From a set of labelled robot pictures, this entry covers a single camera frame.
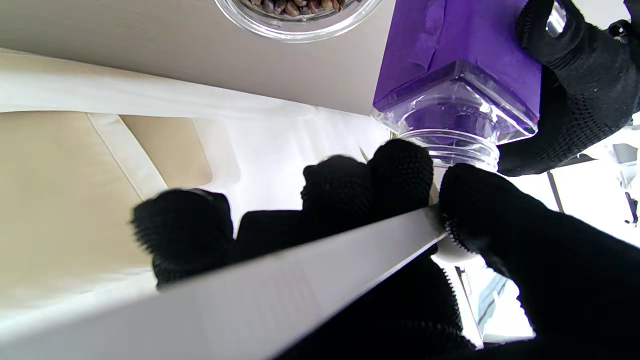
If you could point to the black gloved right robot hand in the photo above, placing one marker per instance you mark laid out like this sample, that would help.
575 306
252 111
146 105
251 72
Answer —
575 290

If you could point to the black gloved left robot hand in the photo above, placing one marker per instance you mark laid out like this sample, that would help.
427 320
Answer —
590 90

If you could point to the purple coffee jar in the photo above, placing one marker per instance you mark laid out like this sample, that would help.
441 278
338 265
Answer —
460 45

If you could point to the glass jar of coffee beans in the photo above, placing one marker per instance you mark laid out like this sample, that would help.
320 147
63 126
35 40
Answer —
300 15

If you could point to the white plastic spoon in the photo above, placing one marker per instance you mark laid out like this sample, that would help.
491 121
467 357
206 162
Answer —
250 310

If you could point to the black framed glass panel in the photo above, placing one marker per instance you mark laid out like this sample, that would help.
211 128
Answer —
500 300

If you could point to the thin black stand pole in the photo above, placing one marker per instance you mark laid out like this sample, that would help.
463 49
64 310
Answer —
554 190

